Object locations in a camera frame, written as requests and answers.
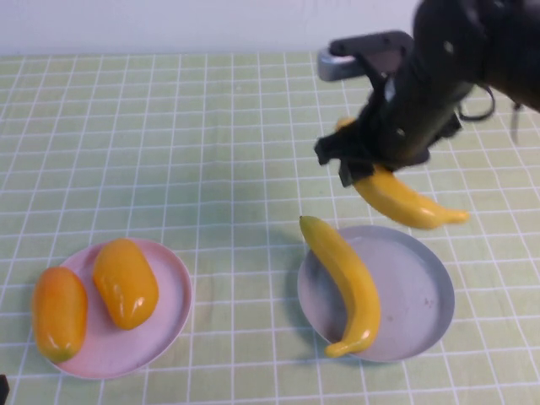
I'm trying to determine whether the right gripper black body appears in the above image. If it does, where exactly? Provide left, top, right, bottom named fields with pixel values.
left=358, top=71, right=478, bottom=170

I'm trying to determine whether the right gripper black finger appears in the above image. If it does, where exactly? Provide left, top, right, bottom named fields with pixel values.
left=314, top=133, right=359, bottom=166
left=338, top=158, right=375, bottom=189

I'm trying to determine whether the yellow plastic banana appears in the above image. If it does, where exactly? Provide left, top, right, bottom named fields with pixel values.
left=334, top=116, right=471, bottom=231
left=299, top=215, right=382, bottom=359

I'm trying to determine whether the yellow plastic mango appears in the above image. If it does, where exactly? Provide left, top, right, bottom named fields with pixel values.
left=91, top=238, right=160, bottom=332

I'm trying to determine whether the orange-blushed plastic mango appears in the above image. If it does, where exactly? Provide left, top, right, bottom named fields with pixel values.
left=31, top=266, right=89, bottom=364

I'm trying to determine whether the grey-blue round plate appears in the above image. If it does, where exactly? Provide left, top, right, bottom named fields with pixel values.
left=297, top=225, right=456, bottom=363

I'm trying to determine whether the pink round plate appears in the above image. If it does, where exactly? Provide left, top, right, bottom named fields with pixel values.
left=48, top=238, right=193, bottom=380

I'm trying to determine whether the white zip tie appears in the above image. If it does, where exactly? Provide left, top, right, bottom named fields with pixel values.
left=509, top=103, right=523, bottom=143

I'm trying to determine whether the green checked tablecloth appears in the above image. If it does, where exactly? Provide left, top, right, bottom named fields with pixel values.
left=0, top=46, right=540, bottom=405

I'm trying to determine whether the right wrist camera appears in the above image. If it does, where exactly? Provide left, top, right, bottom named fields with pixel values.
left=316, top=30, right=417, bottom=81

